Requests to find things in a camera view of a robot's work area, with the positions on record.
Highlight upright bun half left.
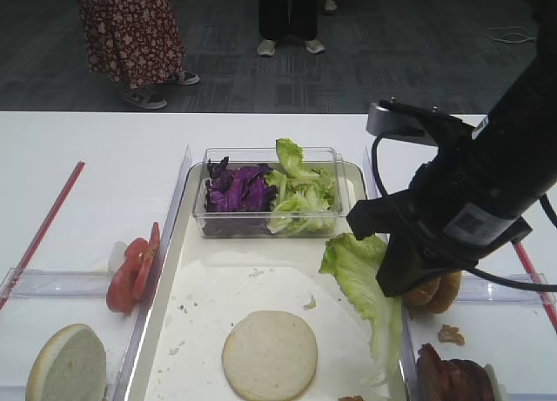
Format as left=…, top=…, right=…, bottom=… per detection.
left=25, top=324, right=107, bottom=401

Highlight clear plastic rail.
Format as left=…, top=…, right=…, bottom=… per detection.
left=455, top=275, right=556, bottom=305
left=1, top=268, right=111, bottom=299

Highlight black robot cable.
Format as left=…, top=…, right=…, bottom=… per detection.
left=370, top=130, right=557, bottom=293

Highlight sesame bun tops pair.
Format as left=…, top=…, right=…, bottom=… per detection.
left=403, top=271, right=462, bottom=314

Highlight clear plastic rail upper left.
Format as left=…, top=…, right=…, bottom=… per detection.
left=1, top=268, right=111, bottom=299

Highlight bun base on tray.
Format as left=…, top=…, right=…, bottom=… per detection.
left=221, top=311, right=318, bottom=400

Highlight single lettuce leaf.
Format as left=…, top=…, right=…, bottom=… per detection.
left=319, top=233, right=403, bottom=379

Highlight small lettuce scrap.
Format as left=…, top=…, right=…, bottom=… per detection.
left=303, top=294, right=317, bottom=311

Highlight clear plastic salad box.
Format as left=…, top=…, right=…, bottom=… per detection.
left=192, top=141, right=350, bottom=238

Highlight woman in floral skirt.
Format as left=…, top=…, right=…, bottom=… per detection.
left=77, top=0, right=200, bottom=110

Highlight cream metal tray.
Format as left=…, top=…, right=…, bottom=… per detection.
left=129, top=164, right=392, bottom=400

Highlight green lettuce pile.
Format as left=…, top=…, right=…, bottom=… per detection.
left=265, top=138, right=336, bottom=237

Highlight red rod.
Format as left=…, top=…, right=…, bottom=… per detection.
left=513, top=242, right=557, bottom=331
left=0, top=161, right=85, bottom=309

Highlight clear plastic rail upper right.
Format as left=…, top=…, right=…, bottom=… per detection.
left=455, top=275, right=556, bottom=305

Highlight meat crumb on table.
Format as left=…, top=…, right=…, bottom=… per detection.
left=438, top=324, right=466, bottom=346

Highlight tomato scrap on tray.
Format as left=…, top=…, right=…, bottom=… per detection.
left=338, top=396, right=365, bottom=401

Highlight tomato slices stack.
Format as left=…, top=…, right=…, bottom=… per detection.
left=105, top=222, right=160, bottom=314

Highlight clear long divider right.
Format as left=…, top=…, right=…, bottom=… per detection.
left=364, top=145, right=423, bottom=400

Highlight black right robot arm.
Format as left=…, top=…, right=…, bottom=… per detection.
left=347, top=0, right=556, bottom=297

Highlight red rod right side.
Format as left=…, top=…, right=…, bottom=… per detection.
left=513, top=242, right=557, bottom=331

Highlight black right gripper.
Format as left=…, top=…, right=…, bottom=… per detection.
left=346, top=161, right=534, bottom=298

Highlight person in black trousers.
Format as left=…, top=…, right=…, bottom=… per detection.
left=257, top=0, right=325, bottom=57

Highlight red rod left side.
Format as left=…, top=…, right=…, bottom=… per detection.
left=0, top=161, right=85, bottom=309

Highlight purple cabbage leaves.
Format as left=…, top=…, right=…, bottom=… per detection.
left=203, top=157, right=279, bottom=237

